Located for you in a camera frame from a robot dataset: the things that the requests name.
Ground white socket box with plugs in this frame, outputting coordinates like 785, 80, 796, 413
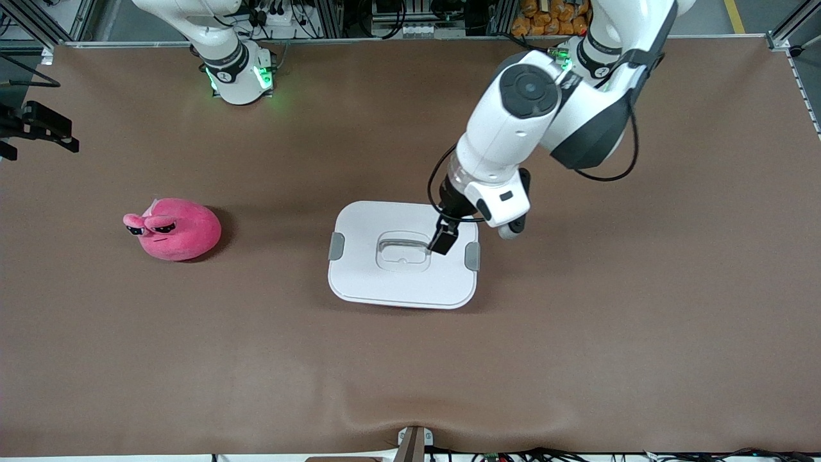
247, 3, 302, 39

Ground metal table edge bracket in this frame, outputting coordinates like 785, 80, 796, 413
396, 425, 434, 462

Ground silver table edge rail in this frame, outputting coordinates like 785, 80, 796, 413
64, 35, 770, 47

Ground orange toy pile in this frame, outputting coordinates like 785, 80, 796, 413
511, 0, 589, 37

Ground pink plush toy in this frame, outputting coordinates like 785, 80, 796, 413
123, 198, 222, 262

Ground white box lid grey clips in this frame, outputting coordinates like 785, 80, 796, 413
328, 201, 480, 310

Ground aluminium frame profile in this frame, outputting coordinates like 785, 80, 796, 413
0, 0, 97, 47
766, 0, 821, 52

